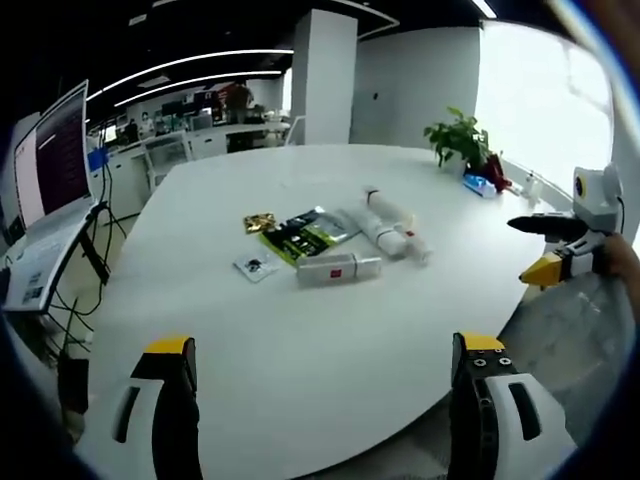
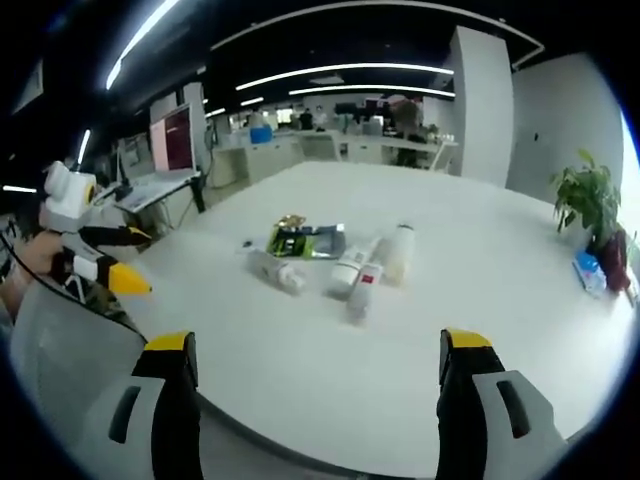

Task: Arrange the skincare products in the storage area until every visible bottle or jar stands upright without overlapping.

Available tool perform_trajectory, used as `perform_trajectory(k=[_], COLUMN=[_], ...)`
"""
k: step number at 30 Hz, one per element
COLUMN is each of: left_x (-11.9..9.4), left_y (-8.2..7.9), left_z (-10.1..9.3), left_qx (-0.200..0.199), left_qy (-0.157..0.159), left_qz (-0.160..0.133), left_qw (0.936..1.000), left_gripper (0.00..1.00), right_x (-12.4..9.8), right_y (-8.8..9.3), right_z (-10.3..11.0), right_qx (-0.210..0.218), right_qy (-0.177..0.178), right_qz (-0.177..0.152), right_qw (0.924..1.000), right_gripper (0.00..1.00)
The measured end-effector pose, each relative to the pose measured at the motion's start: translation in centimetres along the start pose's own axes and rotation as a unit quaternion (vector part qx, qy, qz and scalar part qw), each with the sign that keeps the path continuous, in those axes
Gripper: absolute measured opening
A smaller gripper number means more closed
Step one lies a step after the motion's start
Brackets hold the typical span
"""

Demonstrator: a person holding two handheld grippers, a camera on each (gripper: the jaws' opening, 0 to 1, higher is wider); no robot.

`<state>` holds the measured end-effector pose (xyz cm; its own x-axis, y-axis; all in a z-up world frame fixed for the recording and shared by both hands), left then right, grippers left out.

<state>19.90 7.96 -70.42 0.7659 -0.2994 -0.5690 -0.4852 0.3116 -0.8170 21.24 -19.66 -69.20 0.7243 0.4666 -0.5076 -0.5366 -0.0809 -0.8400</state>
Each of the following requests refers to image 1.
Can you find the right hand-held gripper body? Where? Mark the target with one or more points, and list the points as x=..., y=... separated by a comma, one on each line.
x=595, y=200

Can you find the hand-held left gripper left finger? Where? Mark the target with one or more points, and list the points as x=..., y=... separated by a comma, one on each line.
x=142, y=400

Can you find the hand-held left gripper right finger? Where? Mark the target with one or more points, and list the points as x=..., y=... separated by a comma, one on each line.
x=505, y=400

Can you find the white skincare bottle red label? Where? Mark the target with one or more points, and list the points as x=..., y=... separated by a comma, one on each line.
x=412, y=242

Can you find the white skincare bottle black cap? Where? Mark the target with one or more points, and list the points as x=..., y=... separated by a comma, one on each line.
x=387, y=205

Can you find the white banded skincare bottle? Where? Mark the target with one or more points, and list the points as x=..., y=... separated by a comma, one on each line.
x=380, y=235

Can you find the white sachet black print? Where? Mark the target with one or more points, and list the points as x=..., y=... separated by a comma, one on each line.
x=255, y=266

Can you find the silver skincare packet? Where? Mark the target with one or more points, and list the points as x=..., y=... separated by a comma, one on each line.
x=350, y=222

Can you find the gold skincare sachet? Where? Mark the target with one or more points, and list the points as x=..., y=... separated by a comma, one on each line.
x=259, y=222

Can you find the white boxed skincare tube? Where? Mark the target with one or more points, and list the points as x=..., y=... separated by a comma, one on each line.
x=335, y=270

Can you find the green black skincare packet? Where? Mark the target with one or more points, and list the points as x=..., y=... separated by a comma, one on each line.
x=295, y=240

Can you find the small clear spray bottle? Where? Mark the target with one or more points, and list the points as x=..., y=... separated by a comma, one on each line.
x=531, y=187

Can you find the person's right hand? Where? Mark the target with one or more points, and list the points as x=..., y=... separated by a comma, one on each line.
x=620, y=255

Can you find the red bag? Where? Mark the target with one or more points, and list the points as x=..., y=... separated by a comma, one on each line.
x=497, y=172

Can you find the black power box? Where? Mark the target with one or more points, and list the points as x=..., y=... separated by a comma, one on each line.
x=74, y=382

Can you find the blue wipes packet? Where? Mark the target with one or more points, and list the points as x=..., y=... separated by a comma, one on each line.
x=480, y=185

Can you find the green potted plant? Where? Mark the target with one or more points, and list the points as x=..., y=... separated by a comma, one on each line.
x=457, y=137

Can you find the white office chair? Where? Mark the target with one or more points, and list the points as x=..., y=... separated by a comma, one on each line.
x=165, y=157

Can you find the open laptop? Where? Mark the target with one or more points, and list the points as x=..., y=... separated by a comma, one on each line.
x=55, y=165

